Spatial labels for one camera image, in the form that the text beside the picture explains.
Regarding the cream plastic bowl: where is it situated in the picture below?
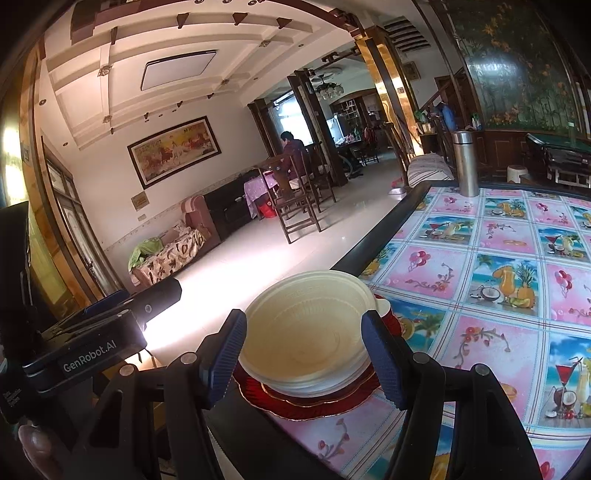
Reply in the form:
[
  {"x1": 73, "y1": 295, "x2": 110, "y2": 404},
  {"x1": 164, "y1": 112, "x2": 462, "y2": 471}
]
[{"x1": 239, "y1": 270, "x2": 392, "y2": 398}]

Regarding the left hand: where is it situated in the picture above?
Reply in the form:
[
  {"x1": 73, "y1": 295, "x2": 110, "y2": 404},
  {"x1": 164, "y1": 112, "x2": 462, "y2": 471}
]
[{"x1": 18, "y1": 425, "x2": 63, "y2": 480}]

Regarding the red gold-rimmed large plate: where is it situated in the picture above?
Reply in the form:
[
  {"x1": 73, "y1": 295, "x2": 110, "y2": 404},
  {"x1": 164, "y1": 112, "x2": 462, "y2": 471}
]
[{"x1": 233, "y1": 307, "x2": 379, "y2": 421}]

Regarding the red gold-rimmed small plate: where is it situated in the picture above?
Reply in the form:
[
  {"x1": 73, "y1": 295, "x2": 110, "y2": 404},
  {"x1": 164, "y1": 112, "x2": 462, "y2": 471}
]
[{"x1": 260, "y1": 365, "x2": 376, "y2": 408}]

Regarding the pink armchair with blanket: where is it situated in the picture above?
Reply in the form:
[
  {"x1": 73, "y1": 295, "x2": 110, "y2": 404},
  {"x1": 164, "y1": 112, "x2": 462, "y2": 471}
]
[{"x1": 127, "y1": 195, "x2": 221, "y2": 290}]

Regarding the colourful patterned tablecloth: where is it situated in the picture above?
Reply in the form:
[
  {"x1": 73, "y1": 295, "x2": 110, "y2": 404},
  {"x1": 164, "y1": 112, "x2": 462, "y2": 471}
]
[{"x1": 271, "y1": 184, "x2": 591, "y2": 480}]

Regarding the black low cabinet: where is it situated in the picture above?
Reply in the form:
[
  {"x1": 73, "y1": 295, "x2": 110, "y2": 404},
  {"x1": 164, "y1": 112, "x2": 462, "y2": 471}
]
[{"x1": 204, "y1": 170, "x2": 259, "y2": 241}]

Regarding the pink cloth side table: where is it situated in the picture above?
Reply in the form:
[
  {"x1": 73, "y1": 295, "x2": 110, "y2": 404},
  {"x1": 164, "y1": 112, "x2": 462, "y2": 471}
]
[{"x1": 243, "y1": 173, "x2": 279, "y2": 219}]

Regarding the wooden dining chair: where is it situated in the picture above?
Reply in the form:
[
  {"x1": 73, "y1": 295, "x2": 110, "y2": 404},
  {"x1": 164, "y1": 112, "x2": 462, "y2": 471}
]
[{"x1": 257, "y1": 154, "x2": 322, "y2": 244}]

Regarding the striped cushion chair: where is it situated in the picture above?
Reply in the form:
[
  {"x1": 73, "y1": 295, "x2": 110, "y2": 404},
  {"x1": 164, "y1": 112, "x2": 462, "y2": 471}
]
[{"x1": 383, "y1": 122, "x2": 455, "y2": 196}]

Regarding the framed horse painting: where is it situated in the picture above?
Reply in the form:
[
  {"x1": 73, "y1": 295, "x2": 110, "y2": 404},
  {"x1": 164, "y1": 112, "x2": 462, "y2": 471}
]
[{"x1": 127, "y1": 116, "x2": 221, "y2": 189}]

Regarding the seated person in red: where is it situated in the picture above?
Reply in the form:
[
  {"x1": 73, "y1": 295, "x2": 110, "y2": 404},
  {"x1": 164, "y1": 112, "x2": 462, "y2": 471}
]
[{"x1": 280, "y1": 131, "x2": 311, "y2": 189}]

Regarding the steel thermos bottle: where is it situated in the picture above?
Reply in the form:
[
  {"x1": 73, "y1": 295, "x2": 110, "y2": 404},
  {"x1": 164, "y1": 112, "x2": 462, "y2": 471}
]
[{"x1": 452, "y1": 130, "x2": 480, "y2": 197}]

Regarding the mahjong table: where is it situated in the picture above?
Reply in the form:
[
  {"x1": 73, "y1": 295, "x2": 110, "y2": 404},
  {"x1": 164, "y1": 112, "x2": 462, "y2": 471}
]
[{"x1": 525, "y1": 133, "x2": 590, "y2": 189}]

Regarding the chandelier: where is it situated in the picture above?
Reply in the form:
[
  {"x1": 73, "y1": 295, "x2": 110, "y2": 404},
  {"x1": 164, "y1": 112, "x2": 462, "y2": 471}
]
[{"x1": 311, "y1": 74, "x2": 344, "y2": 101}]

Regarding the ceiling light panel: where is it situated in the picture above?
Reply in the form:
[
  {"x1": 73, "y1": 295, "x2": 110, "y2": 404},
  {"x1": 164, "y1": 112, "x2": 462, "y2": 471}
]
[{"x1": 140, "y1": 50, "x2": 217, "y2": 91}]

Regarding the large landscape mural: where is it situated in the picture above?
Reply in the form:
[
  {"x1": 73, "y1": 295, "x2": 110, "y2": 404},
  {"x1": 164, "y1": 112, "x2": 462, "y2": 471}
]
[{"x1": 443, "y1": 1, "x2": 585, "y2": 135}]

